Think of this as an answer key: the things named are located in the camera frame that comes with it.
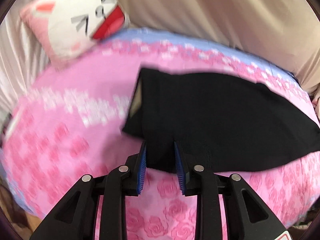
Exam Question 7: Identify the black pants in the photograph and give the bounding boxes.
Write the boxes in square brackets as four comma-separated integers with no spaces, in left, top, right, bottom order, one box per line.
[123,68,319,172]

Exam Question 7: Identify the white satin fabric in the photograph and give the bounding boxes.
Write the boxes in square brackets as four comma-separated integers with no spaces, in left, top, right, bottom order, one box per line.
[1,0,49,121]

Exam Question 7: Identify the cat face pillow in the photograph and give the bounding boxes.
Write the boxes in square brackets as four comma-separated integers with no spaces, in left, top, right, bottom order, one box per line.
[20,0,130,68]

